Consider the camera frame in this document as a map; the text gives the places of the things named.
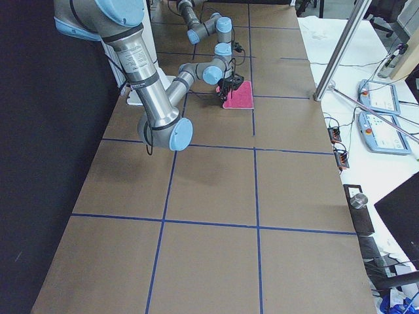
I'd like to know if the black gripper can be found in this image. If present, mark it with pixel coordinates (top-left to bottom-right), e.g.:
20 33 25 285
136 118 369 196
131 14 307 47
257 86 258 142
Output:
232 41 245 53
217 74 244 101

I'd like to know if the pink towel with white trim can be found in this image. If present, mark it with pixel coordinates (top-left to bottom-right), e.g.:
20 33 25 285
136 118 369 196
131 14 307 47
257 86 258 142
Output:
222 80 254 110

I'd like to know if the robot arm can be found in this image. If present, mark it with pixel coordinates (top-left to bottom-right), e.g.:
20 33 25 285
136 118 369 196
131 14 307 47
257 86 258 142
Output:
54 0 244 153
167 1 246 56

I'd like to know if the orange black connector box far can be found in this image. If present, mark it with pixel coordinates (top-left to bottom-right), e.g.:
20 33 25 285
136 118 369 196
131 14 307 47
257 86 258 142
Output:
325 117 341 144

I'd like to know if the orange black connector box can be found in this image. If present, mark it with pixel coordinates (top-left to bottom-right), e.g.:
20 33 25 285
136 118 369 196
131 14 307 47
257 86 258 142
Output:
332 141 350 171
325 117 341 144

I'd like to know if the long reacher grabber stick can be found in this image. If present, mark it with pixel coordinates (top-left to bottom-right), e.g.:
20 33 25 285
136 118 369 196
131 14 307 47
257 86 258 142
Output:
328 85 419 143

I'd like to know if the orange black connector box near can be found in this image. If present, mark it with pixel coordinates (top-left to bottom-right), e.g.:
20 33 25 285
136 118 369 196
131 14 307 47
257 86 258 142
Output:
332 141 350 171

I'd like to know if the upper teach pendant tablet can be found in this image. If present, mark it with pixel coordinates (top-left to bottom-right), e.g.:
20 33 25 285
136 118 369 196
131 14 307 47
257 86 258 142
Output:
358 79 401 115

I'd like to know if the teach pendant tablet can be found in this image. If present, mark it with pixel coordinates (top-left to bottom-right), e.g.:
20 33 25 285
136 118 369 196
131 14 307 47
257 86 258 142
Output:
357 112 412 156
358 79 401 115

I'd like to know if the lower teach pendant tablet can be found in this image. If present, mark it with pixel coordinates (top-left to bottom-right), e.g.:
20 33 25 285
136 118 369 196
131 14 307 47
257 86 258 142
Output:
357 112 412 156

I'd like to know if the grey power strip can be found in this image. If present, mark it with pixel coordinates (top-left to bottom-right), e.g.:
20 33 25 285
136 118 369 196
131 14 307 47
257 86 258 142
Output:
378 43 409 79

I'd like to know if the silver metal cup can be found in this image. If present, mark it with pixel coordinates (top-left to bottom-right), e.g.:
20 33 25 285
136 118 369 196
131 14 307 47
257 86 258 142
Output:
350 193 368 209

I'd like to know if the black tray under cup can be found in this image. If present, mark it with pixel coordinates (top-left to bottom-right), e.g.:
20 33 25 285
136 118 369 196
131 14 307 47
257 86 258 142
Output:
343 184 374 236

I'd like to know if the black monitor corner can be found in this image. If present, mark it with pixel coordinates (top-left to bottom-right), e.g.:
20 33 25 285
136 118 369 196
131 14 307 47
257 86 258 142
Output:
374 173 418 269

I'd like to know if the blue plastic bag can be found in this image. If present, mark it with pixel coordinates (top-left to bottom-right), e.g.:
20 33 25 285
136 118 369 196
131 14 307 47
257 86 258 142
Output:
379 292 418 314

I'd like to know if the black braided left cable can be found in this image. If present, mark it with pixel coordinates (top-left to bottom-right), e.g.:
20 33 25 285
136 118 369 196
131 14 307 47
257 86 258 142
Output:
228 48 248 78

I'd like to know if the black braided cable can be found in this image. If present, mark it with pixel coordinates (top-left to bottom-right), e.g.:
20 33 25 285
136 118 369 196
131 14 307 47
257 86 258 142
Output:
143 126 156 156
228 48 248 78

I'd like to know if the black braided right cable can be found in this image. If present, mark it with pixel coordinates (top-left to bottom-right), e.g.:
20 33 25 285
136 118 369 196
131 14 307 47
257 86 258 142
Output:
143 126 156 156

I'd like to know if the aluminium frame post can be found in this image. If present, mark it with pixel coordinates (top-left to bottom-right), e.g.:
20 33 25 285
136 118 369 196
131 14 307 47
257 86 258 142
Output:
314 0 372 101

